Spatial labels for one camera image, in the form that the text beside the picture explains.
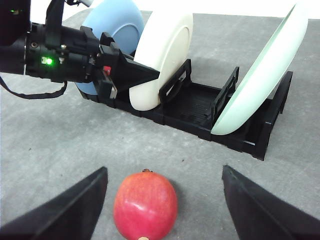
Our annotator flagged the black dish rack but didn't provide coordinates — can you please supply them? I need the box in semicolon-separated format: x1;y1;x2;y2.
80;59;293;160

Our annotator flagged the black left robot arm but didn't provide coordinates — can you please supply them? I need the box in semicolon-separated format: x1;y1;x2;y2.
0;0;160;100

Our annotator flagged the white plate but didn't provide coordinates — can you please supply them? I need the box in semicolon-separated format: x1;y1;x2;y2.
129;11;194;111

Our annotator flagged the black cable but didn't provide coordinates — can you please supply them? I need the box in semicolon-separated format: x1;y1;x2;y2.
0;76;68;99

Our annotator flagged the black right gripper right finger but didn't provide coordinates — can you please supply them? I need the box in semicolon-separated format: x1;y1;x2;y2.
222;165;320;240

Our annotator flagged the green plate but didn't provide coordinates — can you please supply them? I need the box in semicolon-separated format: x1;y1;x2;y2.
210;1;309;136

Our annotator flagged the blue plate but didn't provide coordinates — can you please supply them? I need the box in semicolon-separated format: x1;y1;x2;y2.
75;0;145;95

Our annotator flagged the red pomegranate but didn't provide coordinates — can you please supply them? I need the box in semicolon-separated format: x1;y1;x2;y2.
113;171;178;240

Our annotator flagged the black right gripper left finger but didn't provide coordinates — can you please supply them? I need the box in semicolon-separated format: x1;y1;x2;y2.
0;166;109;240

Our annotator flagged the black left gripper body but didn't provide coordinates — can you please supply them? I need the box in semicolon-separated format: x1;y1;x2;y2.
25;22;122;100

